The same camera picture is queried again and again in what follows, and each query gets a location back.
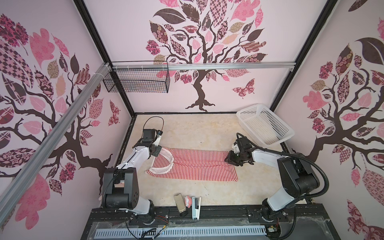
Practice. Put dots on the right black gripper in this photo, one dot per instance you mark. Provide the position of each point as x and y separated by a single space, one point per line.
230 159

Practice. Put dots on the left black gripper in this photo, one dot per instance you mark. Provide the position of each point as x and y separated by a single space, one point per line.
157 151

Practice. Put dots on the red white striped tank top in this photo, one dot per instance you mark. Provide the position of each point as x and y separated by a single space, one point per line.
194 165

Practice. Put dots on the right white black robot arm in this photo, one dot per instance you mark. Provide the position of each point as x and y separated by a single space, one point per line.
296 172

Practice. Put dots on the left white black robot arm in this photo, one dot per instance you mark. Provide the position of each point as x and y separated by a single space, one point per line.
121 185

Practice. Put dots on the white plastic mesh basket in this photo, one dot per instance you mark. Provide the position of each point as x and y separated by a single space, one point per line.
264 126

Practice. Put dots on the tan rectangular block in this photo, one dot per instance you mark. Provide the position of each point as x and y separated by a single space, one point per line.
180 203

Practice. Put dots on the small pink toy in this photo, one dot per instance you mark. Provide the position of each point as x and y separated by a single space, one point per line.
188 201

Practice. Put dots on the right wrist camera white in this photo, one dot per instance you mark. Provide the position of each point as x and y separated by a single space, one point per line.
236 148

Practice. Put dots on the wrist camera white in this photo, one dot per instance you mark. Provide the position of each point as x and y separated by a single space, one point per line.
158 136
236 148

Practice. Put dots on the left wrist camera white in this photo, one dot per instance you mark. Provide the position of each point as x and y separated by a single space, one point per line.
158 136

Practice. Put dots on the black wire basket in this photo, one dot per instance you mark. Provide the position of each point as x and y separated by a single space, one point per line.
138 77

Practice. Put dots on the white slotted cable duct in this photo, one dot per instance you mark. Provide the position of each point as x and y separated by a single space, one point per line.
178 232

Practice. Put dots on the aluminium rail back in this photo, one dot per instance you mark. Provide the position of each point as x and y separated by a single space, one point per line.
211 66

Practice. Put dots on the aluminium rail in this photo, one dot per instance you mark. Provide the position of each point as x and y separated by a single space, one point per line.
11 196
211 66

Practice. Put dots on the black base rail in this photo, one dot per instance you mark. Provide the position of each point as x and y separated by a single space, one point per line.
251 213

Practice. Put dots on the aluminium rail left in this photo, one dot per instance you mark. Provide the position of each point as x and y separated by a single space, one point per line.
11 196

